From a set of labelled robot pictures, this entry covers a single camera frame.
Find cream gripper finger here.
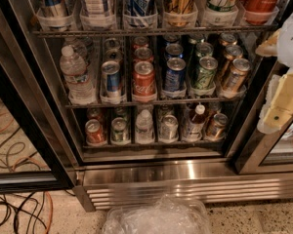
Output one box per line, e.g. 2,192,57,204
257,69,293,134
255,29,280,58

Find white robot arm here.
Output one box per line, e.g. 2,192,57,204
256,13,293,134

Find front gold can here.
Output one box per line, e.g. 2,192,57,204
221,58,251,92

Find top shelf coke can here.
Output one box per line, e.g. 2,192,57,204
243,0,278,25

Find right fridge door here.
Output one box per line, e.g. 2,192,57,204
233,62,293,175

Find front green can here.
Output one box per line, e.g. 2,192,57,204
191,57,218,90

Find bottom shelf gold can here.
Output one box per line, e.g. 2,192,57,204
205,113,228,139

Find bottom shelf juice bottle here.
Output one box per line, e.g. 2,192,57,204
182,104,207,141

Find dark blue can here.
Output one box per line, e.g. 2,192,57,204
164,58,186,92
164,44,184,59

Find front dark blue can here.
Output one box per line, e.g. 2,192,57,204
164,58,186,92

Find bottom shelf silver can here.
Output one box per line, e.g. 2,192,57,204
160,114,178,141

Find red coke can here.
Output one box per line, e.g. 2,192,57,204
134,47,153,63
132,36,149,50
133,61,155,97

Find rear red coke can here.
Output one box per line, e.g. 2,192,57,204
132,36,149,50

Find front red coke can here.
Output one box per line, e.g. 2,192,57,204
133,61,155,97

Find bottom shelf water bottle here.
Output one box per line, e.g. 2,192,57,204
135,109,153,144

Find front blue silver can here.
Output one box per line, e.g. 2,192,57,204
101,60,121,98

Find bottom shelf green can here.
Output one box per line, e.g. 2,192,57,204
111,117,129,142

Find bottom shelf red can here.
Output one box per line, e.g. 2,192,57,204
85,119,105,144

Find steel fridge bottom grille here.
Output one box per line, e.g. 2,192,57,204
73,160,293,212

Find top shelf red bull can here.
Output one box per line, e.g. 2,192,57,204
35,0,76,20

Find left glass fridge door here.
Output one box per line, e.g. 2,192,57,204
0,0,76,193

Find clear plastic bag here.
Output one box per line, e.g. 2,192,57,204
102,195,212,234

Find front clear water bottle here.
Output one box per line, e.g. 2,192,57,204
60,46,94,100

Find upper wire shelf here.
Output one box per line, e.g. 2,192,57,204
32,24,277,38

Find wire shelf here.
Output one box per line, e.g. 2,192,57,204
32,24,277,38
65,96,244,109

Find middle wire shelf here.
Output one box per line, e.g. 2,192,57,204
65,96,244,109

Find orange cable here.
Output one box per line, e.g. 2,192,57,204
0,110,54,234

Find black cables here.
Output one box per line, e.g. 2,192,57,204
0,125,76,234

